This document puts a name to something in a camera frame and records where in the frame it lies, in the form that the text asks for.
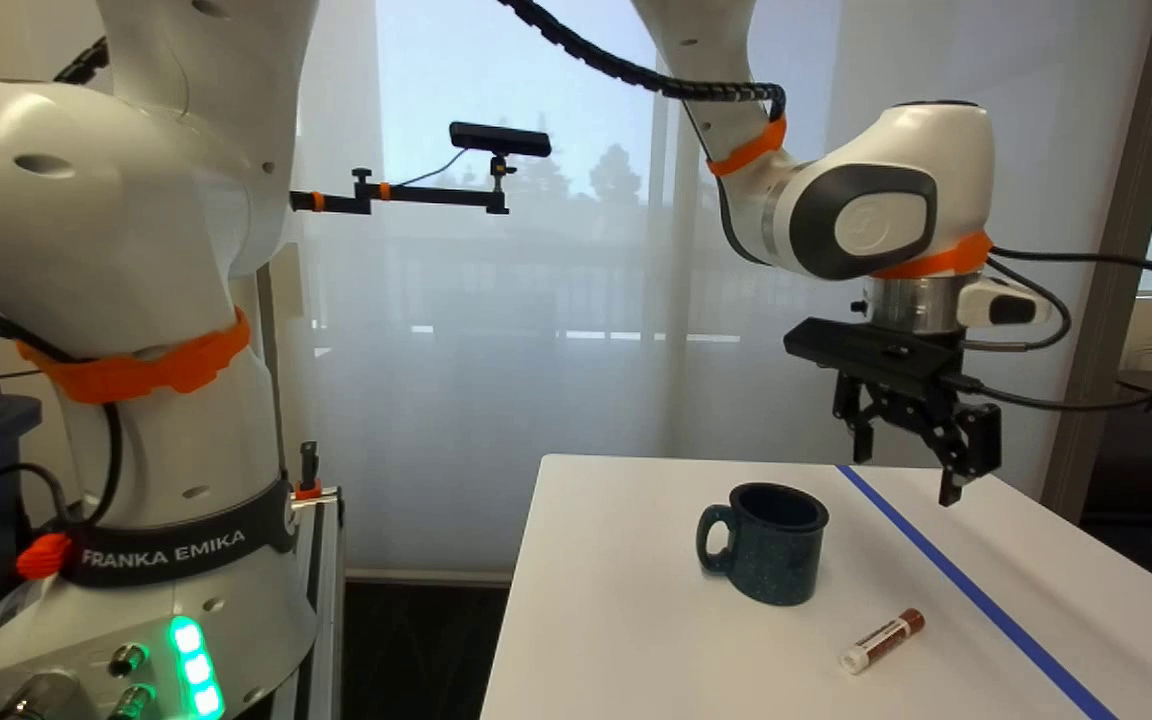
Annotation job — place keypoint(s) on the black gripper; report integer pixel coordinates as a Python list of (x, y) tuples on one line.
[(921, 404)]

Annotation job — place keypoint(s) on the dark teal ceramic mug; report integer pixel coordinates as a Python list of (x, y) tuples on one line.
[(771, 546)]

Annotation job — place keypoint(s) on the blue tape line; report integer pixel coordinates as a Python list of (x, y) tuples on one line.
[(979, 603)]

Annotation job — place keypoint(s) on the white sheer curtain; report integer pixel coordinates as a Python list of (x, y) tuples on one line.
[(470, 345)]

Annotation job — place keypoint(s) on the white metal stand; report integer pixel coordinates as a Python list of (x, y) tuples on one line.
[(321, 603)]

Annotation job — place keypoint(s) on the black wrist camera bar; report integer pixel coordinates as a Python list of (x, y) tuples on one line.
[(871, 345)]

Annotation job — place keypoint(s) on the brown window frame post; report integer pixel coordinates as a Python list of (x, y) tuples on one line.
[(1130, 200)]

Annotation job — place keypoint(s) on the black external camera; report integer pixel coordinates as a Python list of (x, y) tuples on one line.
[(501, 136)]

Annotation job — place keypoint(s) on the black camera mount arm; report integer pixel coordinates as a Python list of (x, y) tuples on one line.
[(401, 196)]

